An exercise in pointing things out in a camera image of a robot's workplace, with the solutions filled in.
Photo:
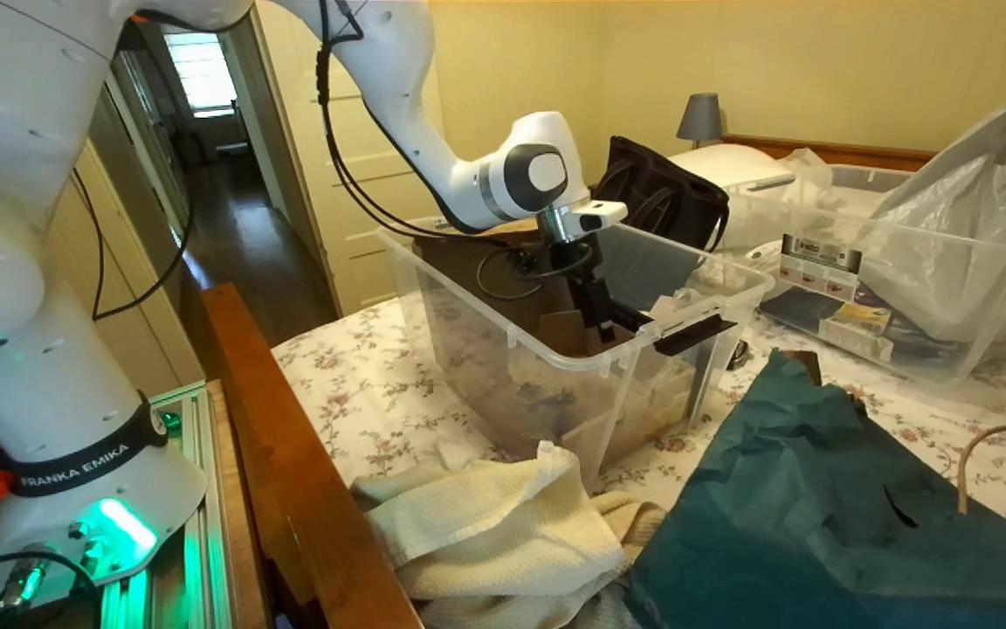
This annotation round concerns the white pillow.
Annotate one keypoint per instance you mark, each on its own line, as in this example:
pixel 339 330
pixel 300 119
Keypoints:
pixel 735 167

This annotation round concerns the wooden bed footboard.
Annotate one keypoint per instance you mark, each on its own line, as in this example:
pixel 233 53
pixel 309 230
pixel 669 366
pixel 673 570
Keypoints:
pixel 312 542

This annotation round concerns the floral bed sheet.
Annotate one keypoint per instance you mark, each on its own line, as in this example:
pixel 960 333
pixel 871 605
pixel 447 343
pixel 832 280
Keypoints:
pixel 378 408

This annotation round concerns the brown cardboard box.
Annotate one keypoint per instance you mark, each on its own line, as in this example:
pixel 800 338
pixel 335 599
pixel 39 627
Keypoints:
pixel 514 278

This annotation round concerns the large clear plastic bag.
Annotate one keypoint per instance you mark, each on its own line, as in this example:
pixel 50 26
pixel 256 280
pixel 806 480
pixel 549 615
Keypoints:
pixel 934 246

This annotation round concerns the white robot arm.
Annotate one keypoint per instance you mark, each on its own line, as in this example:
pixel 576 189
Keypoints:
pixel 54 62

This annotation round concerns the cream towel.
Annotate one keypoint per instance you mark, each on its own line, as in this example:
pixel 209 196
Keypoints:
pixel 507 542

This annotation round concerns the grey lamp shade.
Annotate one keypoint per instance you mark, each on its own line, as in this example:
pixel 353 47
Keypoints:
pixel 701 119

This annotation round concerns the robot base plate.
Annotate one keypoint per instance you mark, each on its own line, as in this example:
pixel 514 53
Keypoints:
pixel 97 496

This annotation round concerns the clear plastic bucket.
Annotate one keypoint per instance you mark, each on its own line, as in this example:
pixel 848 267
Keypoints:
pixel 513 340

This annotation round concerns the black tote bag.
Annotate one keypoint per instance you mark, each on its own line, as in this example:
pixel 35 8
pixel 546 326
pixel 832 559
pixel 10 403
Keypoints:
pixel 662 196

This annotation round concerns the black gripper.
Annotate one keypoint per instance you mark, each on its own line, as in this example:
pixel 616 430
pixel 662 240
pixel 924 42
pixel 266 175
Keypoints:
pixel 583 267

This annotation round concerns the teal cloth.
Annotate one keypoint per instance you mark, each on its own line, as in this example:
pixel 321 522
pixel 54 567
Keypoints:
pixel 807 516

